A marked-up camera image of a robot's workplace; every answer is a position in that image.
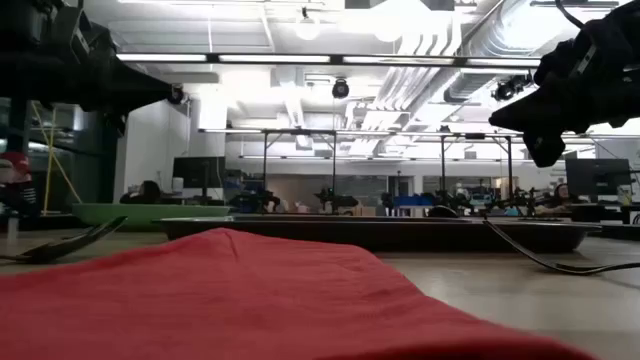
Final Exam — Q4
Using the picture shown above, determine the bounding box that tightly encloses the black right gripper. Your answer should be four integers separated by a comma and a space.
488, 0, 640, 169

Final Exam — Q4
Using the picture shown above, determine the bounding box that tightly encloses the fork with blue handle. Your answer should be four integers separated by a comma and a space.
482, 217, 640, 276

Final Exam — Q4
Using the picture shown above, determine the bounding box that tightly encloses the black aluminium table frame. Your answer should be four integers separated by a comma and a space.
0, 213, 76, 232

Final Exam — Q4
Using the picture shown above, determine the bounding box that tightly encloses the dark brown serving tray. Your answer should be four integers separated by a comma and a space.
153, 213, 604, 254

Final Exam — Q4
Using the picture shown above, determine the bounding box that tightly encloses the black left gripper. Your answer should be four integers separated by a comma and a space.
0, 0, 174, 114

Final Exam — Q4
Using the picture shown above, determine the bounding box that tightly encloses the red cloth napkin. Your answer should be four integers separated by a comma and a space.
0, 227, 601, 360

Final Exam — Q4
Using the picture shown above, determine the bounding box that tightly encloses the spoon with blue handle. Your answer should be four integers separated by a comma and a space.
0, 215, 129, 265

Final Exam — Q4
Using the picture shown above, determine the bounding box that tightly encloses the white globe pendant lamp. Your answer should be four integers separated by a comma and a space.
294, 7, 321, 42

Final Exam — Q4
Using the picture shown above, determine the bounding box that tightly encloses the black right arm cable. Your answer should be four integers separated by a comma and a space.
554, 0, 586, 29

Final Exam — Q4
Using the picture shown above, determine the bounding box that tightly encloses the wide black computer monitor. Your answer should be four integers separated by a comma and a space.
565, 158, 633, 197

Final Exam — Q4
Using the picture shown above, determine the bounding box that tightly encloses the silver ventilation duct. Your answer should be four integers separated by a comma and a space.
442, 0, 556, 104

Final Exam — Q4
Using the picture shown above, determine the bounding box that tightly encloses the yellow extension cable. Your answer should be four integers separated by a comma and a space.
29, 99, 84, 216

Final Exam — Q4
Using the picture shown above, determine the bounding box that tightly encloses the black background rig frame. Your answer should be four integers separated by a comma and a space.
260, 128, 339, 201
438, 132, 515, 201

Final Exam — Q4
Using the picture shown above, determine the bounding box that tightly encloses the blue storage bin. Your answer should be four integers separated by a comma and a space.
393, 195, 434, 208

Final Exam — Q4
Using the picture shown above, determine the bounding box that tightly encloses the green plate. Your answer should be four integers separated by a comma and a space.
71, 202, 232, 232

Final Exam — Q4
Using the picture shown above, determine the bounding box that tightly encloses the black ceiling spotlight cluster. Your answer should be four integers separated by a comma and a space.
491, 73, 532, 103

